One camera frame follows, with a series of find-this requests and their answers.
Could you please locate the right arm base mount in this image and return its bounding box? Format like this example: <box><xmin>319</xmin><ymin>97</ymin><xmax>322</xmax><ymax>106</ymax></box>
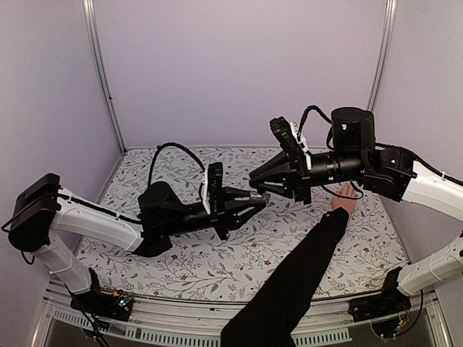
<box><xmin>348</xmin><ymin>267</ymin><xmax>412</xmax><ymax>339</ymax></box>

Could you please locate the person's bare hand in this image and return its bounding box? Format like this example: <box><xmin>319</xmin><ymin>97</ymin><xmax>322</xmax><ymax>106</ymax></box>
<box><xmin>332</xmin><ymin>183</ymin><xmax>357</xmax><ymax>215</ymax></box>

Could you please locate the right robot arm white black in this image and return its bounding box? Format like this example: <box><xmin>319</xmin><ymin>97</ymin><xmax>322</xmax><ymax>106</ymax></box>
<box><xmin>250</xmin><ymin>105</ymin><xmax>462</xmax><ymax>220</ymax></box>

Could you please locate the front aluminium rail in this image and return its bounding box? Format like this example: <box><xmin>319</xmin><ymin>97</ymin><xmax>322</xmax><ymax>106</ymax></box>
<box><xmin>31</xmin><ymin>280</ymin><xmax>455</xmax><ymax>346</ymax></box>

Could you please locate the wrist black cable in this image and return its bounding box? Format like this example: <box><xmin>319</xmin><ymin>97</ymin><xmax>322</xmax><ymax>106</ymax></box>
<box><xmin>148</xmin><ymin>142</ymin><xmax>207</xmax><ymax>189</ymax></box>
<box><xmin>296</xmin><ymin>105</ymin><xmax>334</xmax><ymax>137</ymax></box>

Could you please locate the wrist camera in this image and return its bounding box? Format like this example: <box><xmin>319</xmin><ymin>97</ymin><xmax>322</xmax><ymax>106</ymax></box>
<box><xmin>200</xmin><ymin>162</ymin><xmax>224</xmax><ymax>215</ymax></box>
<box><xmin>270</xmin><ymin>116</ymin><xmax>313</xmax><ymax>171</ymax></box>

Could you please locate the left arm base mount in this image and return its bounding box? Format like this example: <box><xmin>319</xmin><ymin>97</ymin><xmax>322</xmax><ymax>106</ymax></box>
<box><xmin>70</xmin><ymin>268</ymin><xmax>133</xmax><ymax>322</ymax></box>

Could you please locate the floral patterned table mat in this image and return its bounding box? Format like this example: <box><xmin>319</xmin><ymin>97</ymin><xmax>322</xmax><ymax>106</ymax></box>
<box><xmin>77</xmin><ymin>142</ymin><xmax>408</xmax><ymax>301</ymax></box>

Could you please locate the left aluminium frame post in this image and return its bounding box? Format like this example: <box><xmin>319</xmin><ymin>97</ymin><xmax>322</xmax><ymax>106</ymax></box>
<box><xmin>82</xmin><ymin>0</ymin><xmax>127</xmax><ymax>155</ymax></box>

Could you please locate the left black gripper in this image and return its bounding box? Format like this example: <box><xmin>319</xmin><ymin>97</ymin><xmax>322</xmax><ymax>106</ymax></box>
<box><xmin>163</xmin><ymin>184</ymin><xmax>266</xmax><ymax>239</ymax></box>

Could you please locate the aluminium frame post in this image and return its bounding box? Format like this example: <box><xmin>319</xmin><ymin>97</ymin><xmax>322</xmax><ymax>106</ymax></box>
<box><xmin>367</xmin><ymin>0</ymin><xmax>397</xmax><ymax>112</ymax></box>
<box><xmin>82</xmin><ymin>0</ymin><xmax>127</xmax><ymax>155</ymax></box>

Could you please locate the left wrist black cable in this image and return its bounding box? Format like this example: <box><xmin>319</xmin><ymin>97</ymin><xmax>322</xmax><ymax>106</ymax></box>
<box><xmin>148</xmin><ymin>142</ymin><xmax>207</xmax><ymax>189</ymax></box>

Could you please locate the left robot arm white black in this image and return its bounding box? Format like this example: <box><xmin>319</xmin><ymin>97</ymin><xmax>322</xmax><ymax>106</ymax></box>
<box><xmin>1</xmin><ymin>162</ymin><xmax>269</xmax><ymax>314</ymax></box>

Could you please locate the right aluminium frame post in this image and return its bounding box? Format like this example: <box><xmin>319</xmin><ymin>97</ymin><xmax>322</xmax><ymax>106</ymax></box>
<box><xmin>367</xmin><ymin>0</ymin><xmax>397</xmax><ymax>112</ymax></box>

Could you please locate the black sleeved forearm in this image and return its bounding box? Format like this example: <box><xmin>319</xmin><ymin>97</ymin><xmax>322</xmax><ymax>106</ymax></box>
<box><xmin>220</xmin><ymin>207</ymin><xmax>349</xmax><ymax>347</ymax></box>

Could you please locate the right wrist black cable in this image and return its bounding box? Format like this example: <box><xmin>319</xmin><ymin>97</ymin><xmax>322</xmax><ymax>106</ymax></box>
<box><xmin>296</xmin><ymin>105</ymin><xmax>334</xmax><ymax>137</ymax></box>

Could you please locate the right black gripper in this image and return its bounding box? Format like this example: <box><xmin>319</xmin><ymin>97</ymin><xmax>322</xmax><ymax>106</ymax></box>
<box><xmin>247</xmin><ymin>151</ymin><xmax>365</xmax><ymax>207</ymax></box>

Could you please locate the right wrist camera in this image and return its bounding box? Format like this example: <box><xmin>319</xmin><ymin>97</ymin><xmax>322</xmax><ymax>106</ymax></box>
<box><xmin>270</xmin><ymin>116</ymin><xmax>313</xmax><ymax>171</ymax></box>

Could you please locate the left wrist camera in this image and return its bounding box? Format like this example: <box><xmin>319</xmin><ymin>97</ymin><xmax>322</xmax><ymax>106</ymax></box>
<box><xmin>200</xmin><ymin>162</ymin><xmax>224</xmax><ymax>215</ymax></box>

